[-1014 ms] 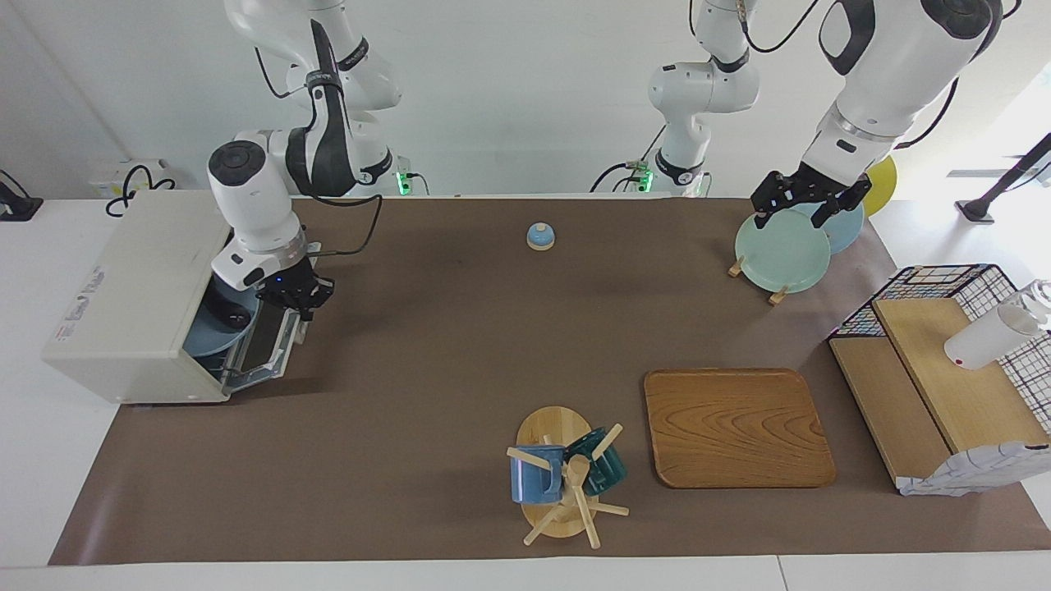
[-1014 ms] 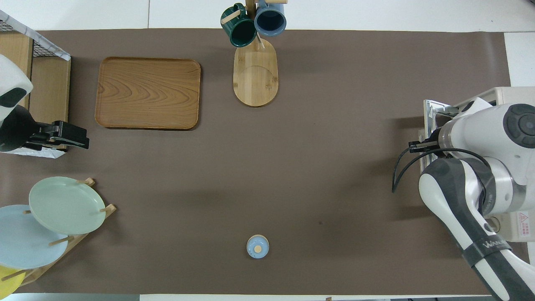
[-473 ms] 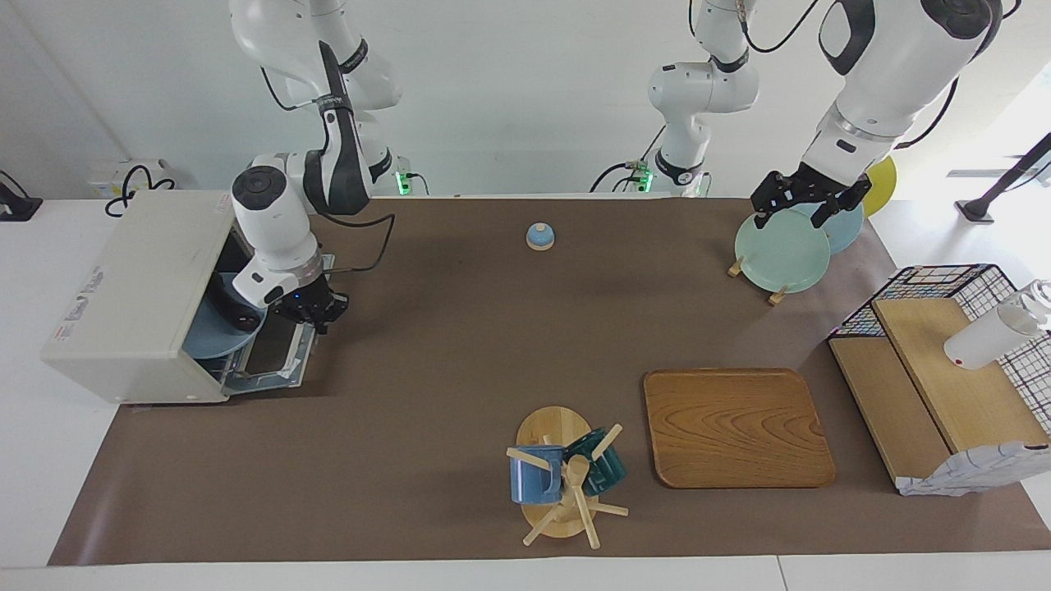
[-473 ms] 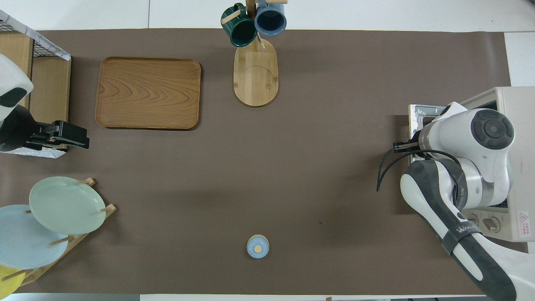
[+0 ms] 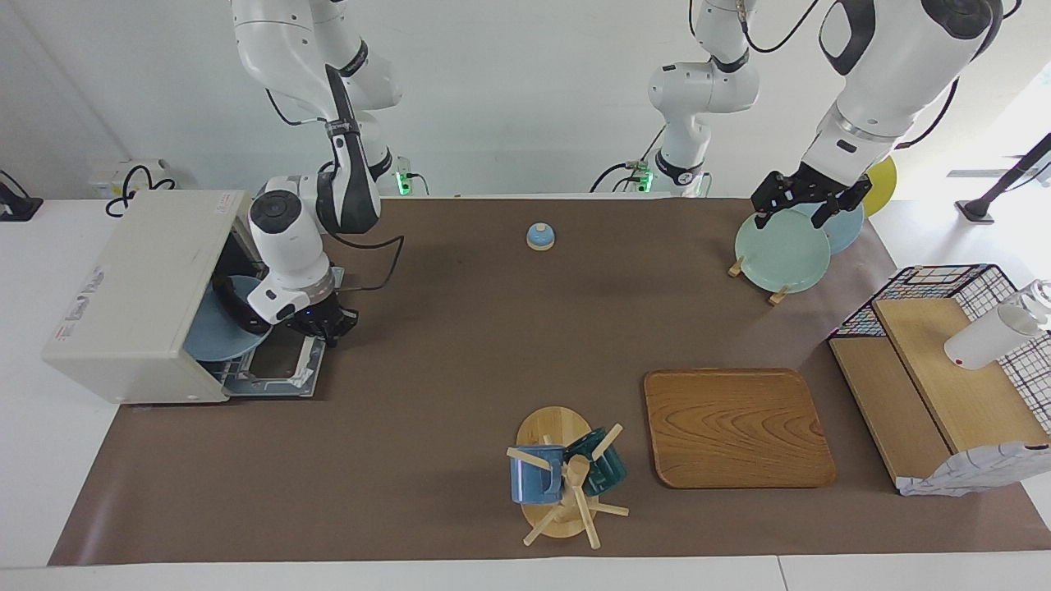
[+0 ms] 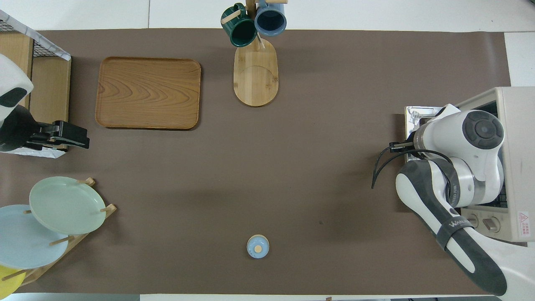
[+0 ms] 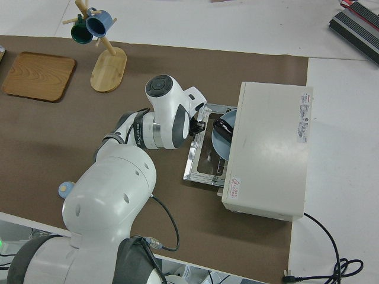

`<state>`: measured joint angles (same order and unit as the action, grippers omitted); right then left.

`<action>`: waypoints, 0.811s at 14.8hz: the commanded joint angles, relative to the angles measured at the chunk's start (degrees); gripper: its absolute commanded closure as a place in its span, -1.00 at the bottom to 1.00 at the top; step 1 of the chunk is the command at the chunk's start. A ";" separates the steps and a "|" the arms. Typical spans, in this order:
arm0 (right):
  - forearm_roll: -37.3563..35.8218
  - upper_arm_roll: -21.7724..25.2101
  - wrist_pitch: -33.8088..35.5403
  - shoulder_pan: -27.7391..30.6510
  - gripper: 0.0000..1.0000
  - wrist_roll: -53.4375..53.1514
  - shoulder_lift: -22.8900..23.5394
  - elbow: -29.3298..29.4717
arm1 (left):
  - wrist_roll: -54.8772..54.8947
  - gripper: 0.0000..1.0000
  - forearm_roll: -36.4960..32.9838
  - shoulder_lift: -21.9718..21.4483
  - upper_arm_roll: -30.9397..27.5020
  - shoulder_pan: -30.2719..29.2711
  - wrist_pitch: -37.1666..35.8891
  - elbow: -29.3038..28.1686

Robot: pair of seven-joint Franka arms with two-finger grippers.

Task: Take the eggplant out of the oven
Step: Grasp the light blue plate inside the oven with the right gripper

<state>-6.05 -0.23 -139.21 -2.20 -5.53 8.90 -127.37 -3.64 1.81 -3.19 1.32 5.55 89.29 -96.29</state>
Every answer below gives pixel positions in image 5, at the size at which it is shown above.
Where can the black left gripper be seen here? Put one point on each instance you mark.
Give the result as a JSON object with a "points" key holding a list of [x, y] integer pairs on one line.
{"points": [[817, 185]]}

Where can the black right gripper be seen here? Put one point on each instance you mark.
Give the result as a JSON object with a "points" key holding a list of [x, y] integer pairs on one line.
{"points": [[324, 313]]}

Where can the glass oven door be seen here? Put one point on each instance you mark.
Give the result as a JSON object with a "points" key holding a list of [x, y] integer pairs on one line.
{"points": [[279, 387]]}

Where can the light blue plate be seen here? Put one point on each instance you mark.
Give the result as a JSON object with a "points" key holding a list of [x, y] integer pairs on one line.
{"points": [[215, 341]]}

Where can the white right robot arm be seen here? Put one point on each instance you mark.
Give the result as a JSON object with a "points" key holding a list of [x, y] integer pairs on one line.
{"points": [[287, 246]]}

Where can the white toaster oven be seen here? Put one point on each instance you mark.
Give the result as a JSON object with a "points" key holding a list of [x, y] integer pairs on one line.
{"points": [[131, 279]]}

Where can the sky blue plate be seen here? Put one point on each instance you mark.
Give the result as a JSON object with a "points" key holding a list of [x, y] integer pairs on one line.
{"points": [[847, 231]]}

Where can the mint green plate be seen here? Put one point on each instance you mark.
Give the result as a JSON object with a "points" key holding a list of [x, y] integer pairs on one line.
{"points": [[780, 254]]}

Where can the yellow plate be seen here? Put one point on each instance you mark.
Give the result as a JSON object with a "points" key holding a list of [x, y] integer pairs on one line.
{"points": [[883, 185]]}

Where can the brown table mat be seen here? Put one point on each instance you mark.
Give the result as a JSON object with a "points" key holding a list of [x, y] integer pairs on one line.
{"points": [[410, 369]]}

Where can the wooden plate rack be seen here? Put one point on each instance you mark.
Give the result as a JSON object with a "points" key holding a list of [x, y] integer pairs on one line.
{"points": [[735, 268]]}

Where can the black stand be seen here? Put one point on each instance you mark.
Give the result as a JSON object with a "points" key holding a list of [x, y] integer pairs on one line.
{"points": [[975, 210]]}

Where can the blue call bell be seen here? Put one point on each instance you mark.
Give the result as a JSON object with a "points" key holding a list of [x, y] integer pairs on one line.
{"points": [[540, 238]]}

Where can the white cup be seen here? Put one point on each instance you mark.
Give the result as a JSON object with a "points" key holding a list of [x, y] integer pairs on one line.
{"points": [[985, 336]]}

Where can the wooden serving tray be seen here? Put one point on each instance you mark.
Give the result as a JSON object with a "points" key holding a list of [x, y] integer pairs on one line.
{"points": [[739, 427]]}

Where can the wooden mug tree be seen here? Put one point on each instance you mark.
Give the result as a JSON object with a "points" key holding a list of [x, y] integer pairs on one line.
{"points": [[558, 427]]}

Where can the wooden two-step shelf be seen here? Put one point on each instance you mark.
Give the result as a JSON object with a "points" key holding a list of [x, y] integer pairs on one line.
{"points": [[961, 386]]}

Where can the blue mug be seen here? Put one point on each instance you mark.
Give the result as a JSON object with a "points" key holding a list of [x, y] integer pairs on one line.
{"points": [[530, 480]]}

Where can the white power strip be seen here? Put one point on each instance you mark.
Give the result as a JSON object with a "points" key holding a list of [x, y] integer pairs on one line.
{"points": [[103, 176]]}

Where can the dark teal mug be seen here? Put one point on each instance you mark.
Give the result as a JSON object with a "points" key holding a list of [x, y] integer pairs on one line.
{"points": [[609, 472]]}

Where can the white checked cloth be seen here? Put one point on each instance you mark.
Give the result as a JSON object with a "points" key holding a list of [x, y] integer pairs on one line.
{"points": [[977, 472]]}

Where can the black clamp mount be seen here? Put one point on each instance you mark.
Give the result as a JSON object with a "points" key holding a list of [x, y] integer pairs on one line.
{"points": [[16, 209]]}

